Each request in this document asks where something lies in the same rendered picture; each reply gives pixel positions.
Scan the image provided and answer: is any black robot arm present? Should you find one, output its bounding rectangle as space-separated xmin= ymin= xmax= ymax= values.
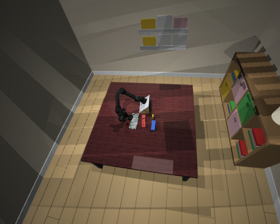
xmin=115 ymin=87 xmax=147 ymax=122

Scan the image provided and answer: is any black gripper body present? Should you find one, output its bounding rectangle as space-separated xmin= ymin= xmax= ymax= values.
xmin=124 ymin=113 xmax=133 ymax=121

